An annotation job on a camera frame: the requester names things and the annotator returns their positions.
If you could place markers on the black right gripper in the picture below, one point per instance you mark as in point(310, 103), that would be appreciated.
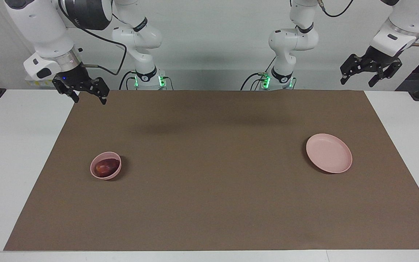
point(75, 80)

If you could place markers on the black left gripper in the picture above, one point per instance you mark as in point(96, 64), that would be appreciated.
point(376, 60)

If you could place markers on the dark red apple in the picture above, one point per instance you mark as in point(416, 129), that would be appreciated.
point(106, 167)

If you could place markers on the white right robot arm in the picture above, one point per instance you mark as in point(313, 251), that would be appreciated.
point(49, 29)

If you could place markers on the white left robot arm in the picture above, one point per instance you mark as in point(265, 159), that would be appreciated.
point(293, 40)

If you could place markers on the pink bowl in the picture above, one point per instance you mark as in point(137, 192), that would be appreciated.
point(94, 171)

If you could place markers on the pink plate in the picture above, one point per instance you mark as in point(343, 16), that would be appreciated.
point(328, 153)

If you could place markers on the brown table mat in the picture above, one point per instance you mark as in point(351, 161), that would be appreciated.
point(231, 203)

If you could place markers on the white wall socket box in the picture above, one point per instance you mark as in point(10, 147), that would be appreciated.
point(31, 83)

